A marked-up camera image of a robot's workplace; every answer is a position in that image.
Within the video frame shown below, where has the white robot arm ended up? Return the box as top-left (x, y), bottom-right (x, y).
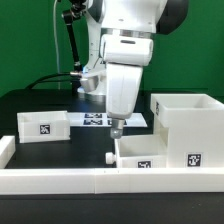
top-left (80, 0), bottom-right (189, 139)

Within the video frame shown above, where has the white U-shaped boundary fence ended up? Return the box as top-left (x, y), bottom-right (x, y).
top-left (0, 136), bottom-right (224, 195)

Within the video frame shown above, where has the white cable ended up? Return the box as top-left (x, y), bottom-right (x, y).
top-left (52, 0), bottom-right (62, 90)

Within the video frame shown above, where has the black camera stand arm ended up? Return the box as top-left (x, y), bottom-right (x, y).
top-left (62, 0), bottom-right (86, 76)

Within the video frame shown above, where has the white sheet with markers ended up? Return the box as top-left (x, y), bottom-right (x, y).
top-left (68, 112), bottom-right (147, 127)

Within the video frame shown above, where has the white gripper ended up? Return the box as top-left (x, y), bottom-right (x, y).
top-left (106, 63), bottom-right (143, 139)

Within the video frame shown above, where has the black cable bundle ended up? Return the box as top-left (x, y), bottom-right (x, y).
top-left (25, 73), bottom-right (79, 90)

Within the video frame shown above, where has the white drawer box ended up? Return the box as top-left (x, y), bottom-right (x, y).
top-left (105, 135), bottom-right (167, 168)
top-left (17, 111), bottom-right (70, 143)

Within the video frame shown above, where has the white drawer box front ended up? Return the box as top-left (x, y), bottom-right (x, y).
top-left (105, 135), bottom-right (167, 168)

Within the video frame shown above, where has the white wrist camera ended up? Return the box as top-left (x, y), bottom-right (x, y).
top-left (80, 75), bottom-right (105, 93)

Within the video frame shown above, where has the white drawer cabinet frame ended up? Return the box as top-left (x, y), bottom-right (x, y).
top-left (150, 94), bottom-right (224, 168)

